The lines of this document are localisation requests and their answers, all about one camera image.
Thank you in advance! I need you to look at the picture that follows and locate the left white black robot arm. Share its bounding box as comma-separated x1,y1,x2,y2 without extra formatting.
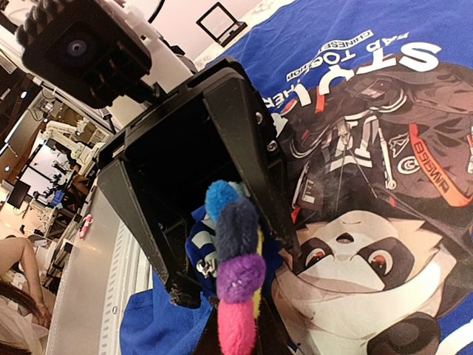
98,5,300,308

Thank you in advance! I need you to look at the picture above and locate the pink toy on floor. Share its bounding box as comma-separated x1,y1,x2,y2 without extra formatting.
78,214,94,240

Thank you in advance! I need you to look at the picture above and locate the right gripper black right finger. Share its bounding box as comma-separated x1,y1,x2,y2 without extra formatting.
254,298,292,355

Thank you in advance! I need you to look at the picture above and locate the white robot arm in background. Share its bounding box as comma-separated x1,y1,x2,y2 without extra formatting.
44,114,286,354

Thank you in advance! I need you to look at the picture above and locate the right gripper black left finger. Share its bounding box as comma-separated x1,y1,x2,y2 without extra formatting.
193,308,222,355

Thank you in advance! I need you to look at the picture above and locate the black box with silver brooch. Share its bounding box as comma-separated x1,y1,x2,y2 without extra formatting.
196,1,248,47

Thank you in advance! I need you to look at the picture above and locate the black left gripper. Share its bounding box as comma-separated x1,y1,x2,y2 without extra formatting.
98,58,301,307

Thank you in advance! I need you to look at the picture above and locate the bystander forearm in background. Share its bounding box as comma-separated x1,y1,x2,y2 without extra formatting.
1,238,47,314

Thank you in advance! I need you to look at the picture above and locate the aluminium front rail frame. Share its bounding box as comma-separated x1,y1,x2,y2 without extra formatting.
46,190,152,354

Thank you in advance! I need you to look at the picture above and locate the bystander hand in background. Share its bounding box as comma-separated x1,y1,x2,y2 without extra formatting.
37,303,52,329

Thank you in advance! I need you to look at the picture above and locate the blue printed t-shirt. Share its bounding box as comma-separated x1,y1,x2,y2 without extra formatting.
120,0,473,355

